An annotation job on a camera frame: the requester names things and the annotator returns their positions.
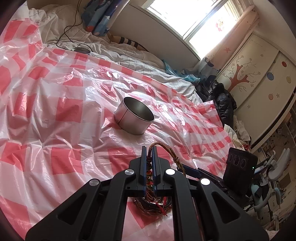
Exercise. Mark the round metal tin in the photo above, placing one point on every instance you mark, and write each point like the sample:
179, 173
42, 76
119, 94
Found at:
133, 116

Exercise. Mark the grey desk chair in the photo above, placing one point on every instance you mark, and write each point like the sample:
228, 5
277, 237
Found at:
265, 186

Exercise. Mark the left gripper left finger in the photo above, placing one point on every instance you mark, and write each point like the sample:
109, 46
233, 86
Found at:
97, 210

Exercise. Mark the blue plastic bag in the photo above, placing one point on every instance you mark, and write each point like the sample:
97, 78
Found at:
187, 77

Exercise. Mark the black phone on bed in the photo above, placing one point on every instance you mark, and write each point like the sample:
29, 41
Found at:
81, 50

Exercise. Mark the pile of clothes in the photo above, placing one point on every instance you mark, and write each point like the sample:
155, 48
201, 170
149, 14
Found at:
238, 135

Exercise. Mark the striped pillow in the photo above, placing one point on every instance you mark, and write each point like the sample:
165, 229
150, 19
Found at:
122, 40

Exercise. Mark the wardrobe with tree decal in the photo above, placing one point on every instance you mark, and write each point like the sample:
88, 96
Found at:
261, 80

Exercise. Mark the window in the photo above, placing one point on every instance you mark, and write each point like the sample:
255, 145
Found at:
192, 19

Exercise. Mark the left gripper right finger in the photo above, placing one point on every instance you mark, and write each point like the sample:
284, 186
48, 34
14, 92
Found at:
201, 210

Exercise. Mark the pink checkered plastic sheet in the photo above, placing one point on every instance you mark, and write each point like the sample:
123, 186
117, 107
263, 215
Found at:
58, 129

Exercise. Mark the black puffy jacket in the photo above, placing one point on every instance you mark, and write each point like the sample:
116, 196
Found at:
224, 102

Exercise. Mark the blue cartoon curtain left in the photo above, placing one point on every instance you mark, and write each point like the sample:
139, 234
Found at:
99, 16

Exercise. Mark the white striped duvet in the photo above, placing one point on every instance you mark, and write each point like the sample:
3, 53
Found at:
61, 27

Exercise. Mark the pink cartoon curtain right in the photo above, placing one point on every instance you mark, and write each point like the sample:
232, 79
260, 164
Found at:
216, 59

